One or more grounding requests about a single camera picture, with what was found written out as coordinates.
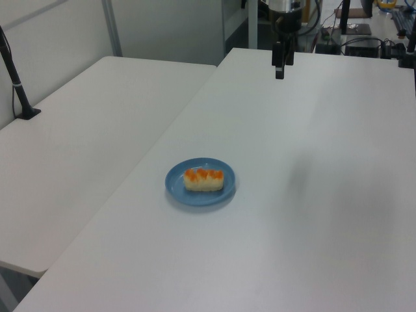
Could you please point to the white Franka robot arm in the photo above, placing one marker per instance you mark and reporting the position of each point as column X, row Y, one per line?
column 286, row 5

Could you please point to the black electronics box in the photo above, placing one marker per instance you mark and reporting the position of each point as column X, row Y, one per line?
column 362, row 48

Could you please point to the blue round plate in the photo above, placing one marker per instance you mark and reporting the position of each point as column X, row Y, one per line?
column 195, row 198

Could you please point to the thin black upright pole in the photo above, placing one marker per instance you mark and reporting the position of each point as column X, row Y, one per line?
column 344, row 16

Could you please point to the white side table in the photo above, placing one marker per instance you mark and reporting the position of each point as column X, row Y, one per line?
column 81, row 146

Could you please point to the yellow tape roll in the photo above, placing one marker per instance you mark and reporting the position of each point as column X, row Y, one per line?
column 386, row 3

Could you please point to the small black device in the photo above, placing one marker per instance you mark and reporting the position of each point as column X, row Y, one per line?
column 329, row 42

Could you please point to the black clamp camera stand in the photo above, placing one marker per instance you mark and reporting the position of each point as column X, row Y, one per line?
column 409, row 48

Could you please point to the black pole with white band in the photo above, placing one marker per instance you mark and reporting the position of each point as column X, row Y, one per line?
column 16, row 84

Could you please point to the orange glazed bread roll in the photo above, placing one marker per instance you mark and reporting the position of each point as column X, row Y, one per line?
column 204, row 180

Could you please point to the dark flat mat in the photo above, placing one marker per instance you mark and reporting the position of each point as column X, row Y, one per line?
column 359, row 29

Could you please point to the white metal column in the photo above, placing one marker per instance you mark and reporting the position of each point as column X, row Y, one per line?
column 252, row 22

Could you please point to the white partition frame post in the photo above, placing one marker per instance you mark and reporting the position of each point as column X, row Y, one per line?
column 112, row 27

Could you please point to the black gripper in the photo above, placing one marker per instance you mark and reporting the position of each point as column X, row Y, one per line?
column 286, row 22

